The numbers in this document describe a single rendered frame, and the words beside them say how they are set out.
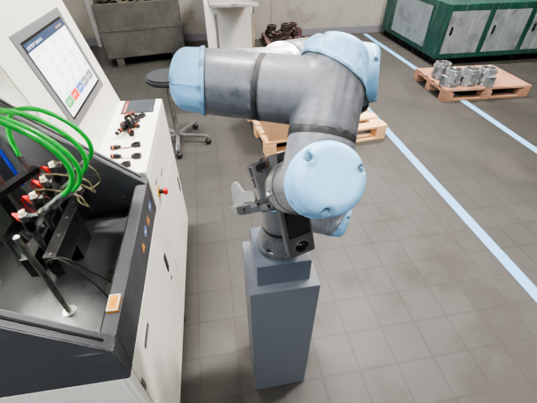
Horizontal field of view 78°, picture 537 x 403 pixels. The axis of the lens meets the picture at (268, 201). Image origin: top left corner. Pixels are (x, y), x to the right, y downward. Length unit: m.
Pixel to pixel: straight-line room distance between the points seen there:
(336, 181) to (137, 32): 5.49
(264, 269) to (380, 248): 1.47
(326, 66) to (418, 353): 1.84
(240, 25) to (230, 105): 4.65
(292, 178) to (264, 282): 0.84
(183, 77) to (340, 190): 0.21
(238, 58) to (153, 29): 5.36
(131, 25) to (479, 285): 5.20
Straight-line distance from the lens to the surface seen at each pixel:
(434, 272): 2.43
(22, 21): 1.56
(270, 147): 3.14
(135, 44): 5.76
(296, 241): 0.53
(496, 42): 6.51
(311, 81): 0.36
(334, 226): 0.95
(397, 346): 2.05
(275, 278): 1.13
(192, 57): 0.41
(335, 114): 0.35
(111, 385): 1.12
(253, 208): 0.54
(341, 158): 0.32
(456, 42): 6.08
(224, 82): 0.38
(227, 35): 5.03
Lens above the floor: 1.74
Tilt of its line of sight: 41 degrees down
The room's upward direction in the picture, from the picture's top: straight up
